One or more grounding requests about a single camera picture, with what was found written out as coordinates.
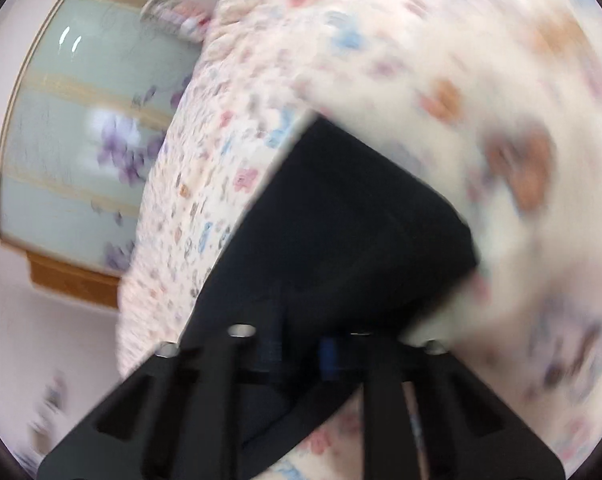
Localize wooden door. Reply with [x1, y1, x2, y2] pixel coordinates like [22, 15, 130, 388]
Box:
[27, 251, 123, 311]

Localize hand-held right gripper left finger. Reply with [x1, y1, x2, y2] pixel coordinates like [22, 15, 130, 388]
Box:
[36, 324, 285, 480]

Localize wall shelf with figurines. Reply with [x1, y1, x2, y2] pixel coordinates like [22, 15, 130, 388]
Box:
[25, 372, 68, 443]

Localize bear print fleece blanket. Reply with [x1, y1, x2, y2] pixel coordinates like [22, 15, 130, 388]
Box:
[115, 0, 602, 480]

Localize clear cylinder of plush toys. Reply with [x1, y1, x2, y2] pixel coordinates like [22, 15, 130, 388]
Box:
[141, 0, 213, 44]

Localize floral glass sliding wardrobe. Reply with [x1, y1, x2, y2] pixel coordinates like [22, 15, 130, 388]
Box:
[0, 0, 205, 281]

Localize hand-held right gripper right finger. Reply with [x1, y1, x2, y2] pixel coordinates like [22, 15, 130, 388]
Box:
[319, 331, 566, 480]

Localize black pants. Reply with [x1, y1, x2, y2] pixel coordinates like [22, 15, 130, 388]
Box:
[178, 117, 479, 480]

